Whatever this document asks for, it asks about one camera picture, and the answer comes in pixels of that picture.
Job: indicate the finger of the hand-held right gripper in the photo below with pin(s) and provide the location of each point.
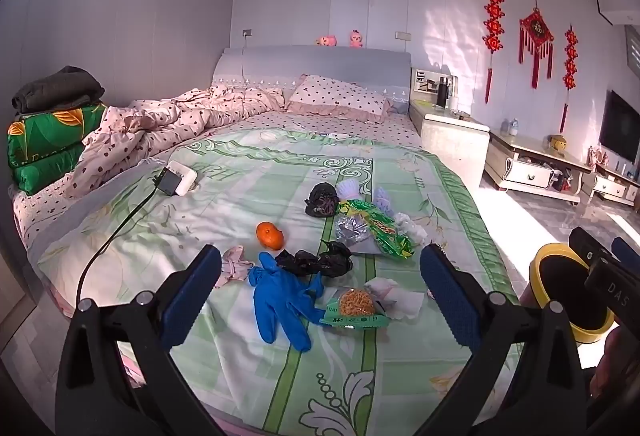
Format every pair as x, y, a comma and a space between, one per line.
590, 246
627, 250

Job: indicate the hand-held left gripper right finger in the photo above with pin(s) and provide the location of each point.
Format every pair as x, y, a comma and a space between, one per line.
445, 296

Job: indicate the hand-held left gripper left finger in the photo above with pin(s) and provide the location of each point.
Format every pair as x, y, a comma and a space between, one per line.
192, 291

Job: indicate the white tissue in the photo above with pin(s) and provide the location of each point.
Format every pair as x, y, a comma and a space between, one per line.
400, 298

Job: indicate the black bin liner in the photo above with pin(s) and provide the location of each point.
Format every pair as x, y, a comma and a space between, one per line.
565, 286

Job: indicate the pale pink scrap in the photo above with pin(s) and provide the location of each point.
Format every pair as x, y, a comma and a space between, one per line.
232, 266

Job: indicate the yellow trash bin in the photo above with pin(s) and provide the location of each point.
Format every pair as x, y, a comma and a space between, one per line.
537, 266

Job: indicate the blue rubber glove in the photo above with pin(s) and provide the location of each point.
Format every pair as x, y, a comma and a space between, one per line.
280, 296

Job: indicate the green snack packet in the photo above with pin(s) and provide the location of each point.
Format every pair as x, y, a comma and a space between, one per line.
385, 231

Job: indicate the green noodle packet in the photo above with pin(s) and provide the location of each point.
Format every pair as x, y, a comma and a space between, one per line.
355, 308

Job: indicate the orange tangerine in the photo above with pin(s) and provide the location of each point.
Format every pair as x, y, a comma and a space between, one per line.
270, 236

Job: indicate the silver foil packet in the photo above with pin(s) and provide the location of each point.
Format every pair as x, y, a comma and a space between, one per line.
352, 233

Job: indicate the purple sock bundle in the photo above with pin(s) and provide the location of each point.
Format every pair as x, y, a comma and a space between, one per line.
382, 198

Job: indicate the purple foam fruit net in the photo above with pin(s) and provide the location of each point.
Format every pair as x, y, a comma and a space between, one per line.
347, 188

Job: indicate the black bag with purple pattern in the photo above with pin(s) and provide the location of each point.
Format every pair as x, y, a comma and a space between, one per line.
320, 201

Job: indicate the person's right forearm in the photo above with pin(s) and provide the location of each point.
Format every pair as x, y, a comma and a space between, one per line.
622, 356

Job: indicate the white television cabinet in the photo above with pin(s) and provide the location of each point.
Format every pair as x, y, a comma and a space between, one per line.
612, 183

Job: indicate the small figurines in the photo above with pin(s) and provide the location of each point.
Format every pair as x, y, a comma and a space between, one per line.
595, 156

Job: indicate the white coffee table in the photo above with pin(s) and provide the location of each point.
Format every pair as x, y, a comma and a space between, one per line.
530, 166

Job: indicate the yellow toy figure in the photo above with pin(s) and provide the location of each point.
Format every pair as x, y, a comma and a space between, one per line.
557, 143

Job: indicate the black power adapter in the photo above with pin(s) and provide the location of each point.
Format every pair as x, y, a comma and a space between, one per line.
169, 181

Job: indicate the white power strip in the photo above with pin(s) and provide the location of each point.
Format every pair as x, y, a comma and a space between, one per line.
187, 173

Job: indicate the black television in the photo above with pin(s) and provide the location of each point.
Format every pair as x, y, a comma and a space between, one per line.
622, 126

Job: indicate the green floral blanket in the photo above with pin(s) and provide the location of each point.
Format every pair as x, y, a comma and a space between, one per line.
250, 166

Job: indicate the clear plastic bottle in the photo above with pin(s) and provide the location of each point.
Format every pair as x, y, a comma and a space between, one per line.
515, 126

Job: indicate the white nightstand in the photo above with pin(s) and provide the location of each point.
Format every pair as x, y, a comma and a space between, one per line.
450, 136

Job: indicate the pink dotted duvet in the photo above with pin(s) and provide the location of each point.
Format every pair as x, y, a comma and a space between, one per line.
175, 121

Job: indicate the long red knot ornament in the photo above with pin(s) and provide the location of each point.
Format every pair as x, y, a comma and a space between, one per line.
494, 21
570, 61

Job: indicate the small white object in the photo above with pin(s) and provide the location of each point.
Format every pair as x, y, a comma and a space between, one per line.
340, 136

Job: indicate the window blinds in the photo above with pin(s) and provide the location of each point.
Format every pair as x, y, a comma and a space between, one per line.
632, 51

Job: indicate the pink dotted bed sheet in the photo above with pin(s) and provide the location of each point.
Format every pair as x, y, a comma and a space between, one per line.
300, 121

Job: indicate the black thermos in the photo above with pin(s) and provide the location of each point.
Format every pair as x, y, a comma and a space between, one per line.
442, 91

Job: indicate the green folded quilt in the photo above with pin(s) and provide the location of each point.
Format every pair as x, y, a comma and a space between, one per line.
45, 136

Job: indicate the red diamond tassel ornament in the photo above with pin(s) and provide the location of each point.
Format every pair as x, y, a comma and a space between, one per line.
536, 33

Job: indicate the pink dotted pillow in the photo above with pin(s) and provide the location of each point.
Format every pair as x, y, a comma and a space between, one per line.
340, 98

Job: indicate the dark folded clothes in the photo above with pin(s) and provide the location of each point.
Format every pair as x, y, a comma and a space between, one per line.
55, 88

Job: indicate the grey upholstered bed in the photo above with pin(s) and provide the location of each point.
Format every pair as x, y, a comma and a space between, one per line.
310, 61

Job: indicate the pink plush toy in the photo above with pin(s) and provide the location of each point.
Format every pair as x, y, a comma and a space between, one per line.
326, 40
356, 38

